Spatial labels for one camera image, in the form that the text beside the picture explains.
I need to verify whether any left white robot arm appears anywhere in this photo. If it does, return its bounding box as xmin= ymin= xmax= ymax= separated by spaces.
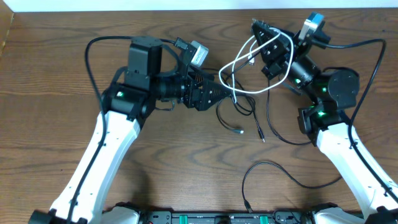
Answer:
xmin=29 ymin=36 xmax=228 ymax=223

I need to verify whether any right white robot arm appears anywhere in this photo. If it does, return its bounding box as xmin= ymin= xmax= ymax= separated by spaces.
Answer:
xmin=251 ymin=13 xmax=397 ymax=223

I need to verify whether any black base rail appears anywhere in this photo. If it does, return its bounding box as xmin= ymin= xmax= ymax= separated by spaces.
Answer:
xmin=102 ymin=201 xmax=364 ymax=224

